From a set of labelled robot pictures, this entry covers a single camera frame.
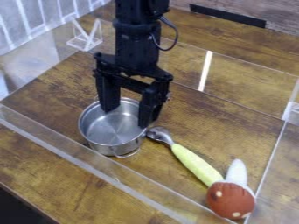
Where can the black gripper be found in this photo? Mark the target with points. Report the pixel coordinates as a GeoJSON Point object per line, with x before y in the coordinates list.
{"type": "Point", "coordinates": [132, 69]}

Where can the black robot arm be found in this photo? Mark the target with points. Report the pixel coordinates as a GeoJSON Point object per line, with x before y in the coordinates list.
{"type": "Point", "coordinates": [140, 15]}

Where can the stainless steel pot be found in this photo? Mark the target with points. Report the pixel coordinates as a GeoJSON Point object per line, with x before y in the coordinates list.
{"type": "Point", "coordinates": [112, 132]}

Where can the brown plush mushroom toy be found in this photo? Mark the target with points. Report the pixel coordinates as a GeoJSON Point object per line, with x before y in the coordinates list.
{"type": "Point", "coordinates": [230, 197]}

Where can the clear acrylic triangle stand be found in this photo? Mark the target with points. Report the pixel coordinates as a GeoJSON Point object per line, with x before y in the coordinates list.
{"type": "Point", "coordinates": [84, 41]}

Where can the clear acrylic front barrier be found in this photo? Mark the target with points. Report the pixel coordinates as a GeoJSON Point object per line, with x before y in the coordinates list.
{"type": "Point", "coordinates": [80, 187]}

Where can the black bar on table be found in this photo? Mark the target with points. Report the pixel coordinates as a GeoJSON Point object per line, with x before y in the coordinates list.
{"type": "Point", "coordinates": [228, 16]}

